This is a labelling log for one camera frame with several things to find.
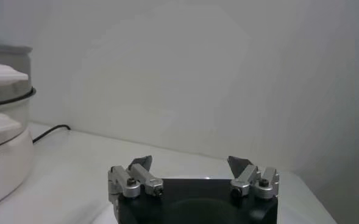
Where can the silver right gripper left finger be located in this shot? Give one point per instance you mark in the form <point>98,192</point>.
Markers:
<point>135,182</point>

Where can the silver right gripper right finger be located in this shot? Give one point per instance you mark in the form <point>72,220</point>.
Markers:
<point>246,179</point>

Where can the white electric cooker pot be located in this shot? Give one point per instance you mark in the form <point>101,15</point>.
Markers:
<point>5,164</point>

